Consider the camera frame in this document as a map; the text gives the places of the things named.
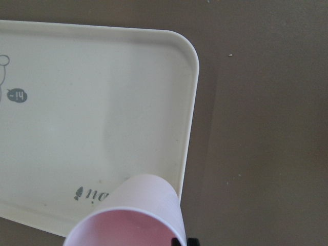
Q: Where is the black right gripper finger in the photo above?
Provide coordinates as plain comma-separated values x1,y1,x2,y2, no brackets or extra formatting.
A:
171,238,199,246

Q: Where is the cream rabbit tray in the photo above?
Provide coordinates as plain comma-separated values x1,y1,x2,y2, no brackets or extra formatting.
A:
1,20,199,236

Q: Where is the pink cup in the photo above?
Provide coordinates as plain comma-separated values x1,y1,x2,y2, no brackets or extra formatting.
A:
64,174,188,245

